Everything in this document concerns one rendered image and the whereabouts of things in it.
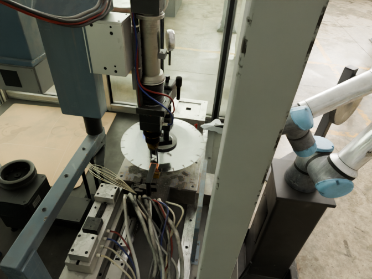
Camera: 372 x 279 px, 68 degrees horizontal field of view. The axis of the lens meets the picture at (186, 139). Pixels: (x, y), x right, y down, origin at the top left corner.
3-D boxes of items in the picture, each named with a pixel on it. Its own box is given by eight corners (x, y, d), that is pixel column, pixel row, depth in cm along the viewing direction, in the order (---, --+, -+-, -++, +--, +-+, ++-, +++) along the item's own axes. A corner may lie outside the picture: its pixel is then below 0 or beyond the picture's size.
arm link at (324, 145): (315, 154, 124) (327, 130, 115) (329, 176, 113) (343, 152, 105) (290, 154, 123) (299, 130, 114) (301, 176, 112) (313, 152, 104)
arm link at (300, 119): (315, 135, 83) (307, 116, 78) (279, 143, 89) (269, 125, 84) (314, 117, 88) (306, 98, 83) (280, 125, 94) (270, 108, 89)
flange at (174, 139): (180, 148, 106) (180, 143, 105) (152, 153, 103) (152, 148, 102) (172, 130, 114) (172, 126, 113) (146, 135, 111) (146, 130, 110)
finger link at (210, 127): (204, 119, 102) (228, 127, 100) (199, 128, 97) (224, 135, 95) (205, 112, 100) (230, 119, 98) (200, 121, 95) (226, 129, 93)
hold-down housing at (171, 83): (162, 122, 98) (162, 70, 85) (175, 125, 97) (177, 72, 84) (156, 131, 94) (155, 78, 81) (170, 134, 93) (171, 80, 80)
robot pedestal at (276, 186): (290, 236, 186) (334, 155, 139) (300, 299, 156) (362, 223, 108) (231, 227, 189) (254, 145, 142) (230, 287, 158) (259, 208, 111)
